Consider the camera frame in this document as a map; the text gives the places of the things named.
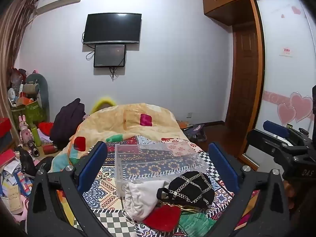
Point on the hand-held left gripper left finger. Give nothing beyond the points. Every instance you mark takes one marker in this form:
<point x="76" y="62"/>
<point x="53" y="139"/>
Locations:
<point x="92" y="164"/>

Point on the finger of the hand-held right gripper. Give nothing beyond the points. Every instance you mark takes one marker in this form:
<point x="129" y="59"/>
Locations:
<point x="261" y="140"/>
<point x="275" y="128"/>

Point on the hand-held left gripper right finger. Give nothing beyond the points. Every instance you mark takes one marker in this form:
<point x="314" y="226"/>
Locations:
<point x="223" y="164"/>

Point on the clear plastic box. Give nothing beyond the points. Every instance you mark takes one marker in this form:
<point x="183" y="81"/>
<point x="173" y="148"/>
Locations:
<point x="158" y="160"/>

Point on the green cloth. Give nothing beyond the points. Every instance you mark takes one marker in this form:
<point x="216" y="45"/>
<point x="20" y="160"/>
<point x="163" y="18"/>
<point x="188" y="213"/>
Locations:
<point x="196" y="224"/>

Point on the red furry pouch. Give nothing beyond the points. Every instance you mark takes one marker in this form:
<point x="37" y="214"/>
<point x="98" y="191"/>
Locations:
<point x="164" y="218"/>

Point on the person's right hand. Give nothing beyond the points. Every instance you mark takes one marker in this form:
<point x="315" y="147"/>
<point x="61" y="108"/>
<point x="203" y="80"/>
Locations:
<point x="290" y="193"/>

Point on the patterned bed sheet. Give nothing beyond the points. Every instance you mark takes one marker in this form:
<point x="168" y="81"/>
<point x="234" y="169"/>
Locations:
<point x="106" y="185"/>

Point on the pink heart stickers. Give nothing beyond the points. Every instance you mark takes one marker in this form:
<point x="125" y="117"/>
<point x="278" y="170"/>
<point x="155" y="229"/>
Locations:
<point x="300" y="108"/>

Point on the purple bag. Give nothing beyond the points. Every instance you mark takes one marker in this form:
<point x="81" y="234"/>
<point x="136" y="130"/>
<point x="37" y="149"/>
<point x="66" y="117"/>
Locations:
<point x="196" y="133"/>

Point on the red can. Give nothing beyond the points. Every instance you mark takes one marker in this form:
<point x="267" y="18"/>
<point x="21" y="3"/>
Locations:
<point x="49" y="149"/>

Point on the dark jacket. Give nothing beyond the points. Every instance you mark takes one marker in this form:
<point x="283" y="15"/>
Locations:
<point x="66" y="122"/>

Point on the white sliding wardrobe door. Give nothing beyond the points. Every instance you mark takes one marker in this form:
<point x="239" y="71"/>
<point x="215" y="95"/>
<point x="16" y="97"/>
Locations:
<point x="281" y="79"/>

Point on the red cloth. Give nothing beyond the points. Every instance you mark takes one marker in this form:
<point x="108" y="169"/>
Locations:
<point x="47" y="127"/>

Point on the black flashlight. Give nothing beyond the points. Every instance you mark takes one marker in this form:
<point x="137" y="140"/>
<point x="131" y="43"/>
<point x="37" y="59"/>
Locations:
<point x="34" y="149"/>

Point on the brown wooden door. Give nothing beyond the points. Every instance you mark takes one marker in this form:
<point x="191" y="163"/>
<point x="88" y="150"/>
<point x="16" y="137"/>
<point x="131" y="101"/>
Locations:
<point x="243" y="76"/>

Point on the green bottle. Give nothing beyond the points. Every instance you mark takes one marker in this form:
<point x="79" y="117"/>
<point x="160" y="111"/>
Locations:
<point x="36" y="135"/>

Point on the black plastic bag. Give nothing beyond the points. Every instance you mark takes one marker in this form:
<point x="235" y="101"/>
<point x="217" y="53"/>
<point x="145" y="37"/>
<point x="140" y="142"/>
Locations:
<point x="26" y="161"/>

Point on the yellow patchwork quilt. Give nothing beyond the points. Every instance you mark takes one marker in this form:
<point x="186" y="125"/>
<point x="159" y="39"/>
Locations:
<point x="143" y="114"/>

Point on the pink bunny figurine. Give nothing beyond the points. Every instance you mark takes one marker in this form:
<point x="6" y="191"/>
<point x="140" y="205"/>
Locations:
<point x="25" y="130"/>

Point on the small red and white label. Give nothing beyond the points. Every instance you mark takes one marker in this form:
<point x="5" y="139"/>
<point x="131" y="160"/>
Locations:
<point x="286" y="51"/>

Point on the green cardboard box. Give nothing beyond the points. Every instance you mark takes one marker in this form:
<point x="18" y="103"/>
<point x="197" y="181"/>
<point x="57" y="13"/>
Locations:
<point x="32" y="113"/>

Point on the pile of papers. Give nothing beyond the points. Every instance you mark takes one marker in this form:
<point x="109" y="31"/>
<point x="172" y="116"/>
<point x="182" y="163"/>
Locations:
<point x="12" y="185"/>

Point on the red box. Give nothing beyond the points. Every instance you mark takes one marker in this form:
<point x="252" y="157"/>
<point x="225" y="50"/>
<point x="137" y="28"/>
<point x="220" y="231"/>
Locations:
<point x="5" y="127"/>

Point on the wooden overhead cabinet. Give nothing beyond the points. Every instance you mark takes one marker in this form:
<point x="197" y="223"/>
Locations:
<point x="222" y="5"/>

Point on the striped brown curtain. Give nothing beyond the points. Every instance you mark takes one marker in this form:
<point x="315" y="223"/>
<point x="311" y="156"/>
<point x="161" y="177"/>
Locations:
<point x="12" y="37"/>

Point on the small black wall monitor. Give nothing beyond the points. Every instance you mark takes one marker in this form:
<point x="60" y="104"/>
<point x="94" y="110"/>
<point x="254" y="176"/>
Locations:
<point x="109" y="55"/>

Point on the wall-mounted black television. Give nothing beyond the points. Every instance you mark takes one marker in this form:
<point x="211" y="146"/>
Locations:
<point x="112" y="28"/>

